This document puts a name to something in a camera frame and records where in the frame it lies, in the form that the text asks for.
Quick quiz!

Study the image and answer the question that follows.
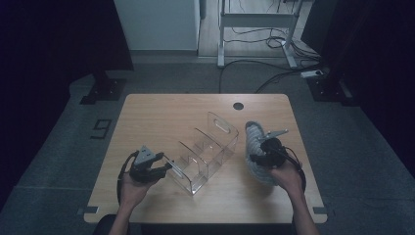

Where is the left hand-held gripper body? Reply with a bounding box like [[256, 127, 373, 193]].
[[127, 145, 168, 184]]

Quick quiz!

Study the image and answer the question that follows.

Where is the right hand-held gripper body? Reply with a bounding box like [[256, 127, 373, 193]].
[[257, 128, 291, 169]]

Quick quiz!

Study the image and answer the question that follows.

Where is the grey fluffy cloth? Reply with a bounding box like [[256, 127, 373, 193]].
[[244, 120, 279, 188]]

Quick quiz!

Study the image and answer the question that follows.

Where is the clear acrylic divided organizer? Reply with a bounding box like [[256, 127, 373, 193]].
[[161, 111, 240, 197]]

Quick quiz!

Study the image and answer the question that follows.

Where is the person's left hand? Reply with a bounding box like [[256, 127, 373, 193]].
[[117, 173, 157, 211]]

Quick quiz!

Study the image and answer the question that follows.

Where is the person's right hand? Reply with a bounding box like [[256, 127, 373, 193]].
[[268, 159, 307, 198]]

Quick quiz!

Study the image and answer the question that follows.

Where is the person's dark trouser leg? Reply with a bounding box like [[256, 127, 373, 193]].
[[92, 213, 120, 235]]

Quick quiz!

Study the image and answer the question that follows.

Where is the black stand base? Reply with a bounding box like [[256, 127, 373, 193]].
[[306, 76, 360, 108], [79, 70, 127, 106]]

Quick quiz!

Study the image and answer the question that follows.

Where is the white power strip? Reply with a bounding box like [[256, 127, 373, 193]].
[[300, 69, 325, 79]]

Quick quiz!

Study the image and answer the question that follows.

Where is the dark curtain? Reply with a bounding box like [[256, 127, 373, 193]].
[[0, 0, 135, 212], [300, 0, 415, 179]]

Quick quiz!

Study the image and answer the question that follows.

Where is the white cabinet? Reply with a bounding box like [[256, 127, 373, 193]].
[[113, 0, 202, 52]]

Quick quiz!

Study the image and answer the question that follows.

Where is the right hand-held gripper black cable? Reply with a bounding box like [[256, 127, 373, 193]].
[[283, 145, 308, 194]]

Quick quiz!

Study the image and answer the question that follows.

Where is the short black floor cable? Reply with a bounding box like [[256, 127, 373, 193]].
[[254, 67, 324, 95]]

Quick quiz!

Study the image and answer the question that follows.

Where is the long black floor cable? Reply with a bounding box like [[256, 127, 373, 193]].
[[218, 59, 322, 95]]

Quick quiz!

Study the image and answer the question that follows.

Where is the black cable bundle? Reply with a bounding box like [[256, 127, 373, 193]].
[[224, 26, 323, 63]]

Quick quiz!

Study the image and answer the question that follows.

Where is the white metal desk frame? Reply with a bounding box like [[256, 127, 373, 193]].
[[216, 0, 305, 69]]

